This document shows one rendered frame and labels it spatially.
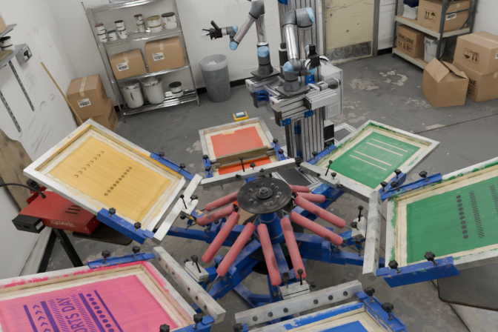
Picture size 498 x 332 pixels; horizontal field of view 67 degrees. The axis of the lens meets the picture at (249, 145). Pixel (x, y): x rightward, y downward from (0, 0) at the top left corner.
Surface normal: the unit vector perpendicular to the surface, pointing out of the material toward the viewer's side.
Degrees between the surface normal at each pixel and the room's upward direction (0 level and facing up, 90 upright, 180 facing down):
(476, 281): 0
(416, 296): 0
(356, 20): 90
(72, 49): 90
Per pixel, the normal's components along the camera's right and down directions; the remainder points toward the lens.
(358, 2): 0.20, 0.51
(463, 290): -0.14, -0.83
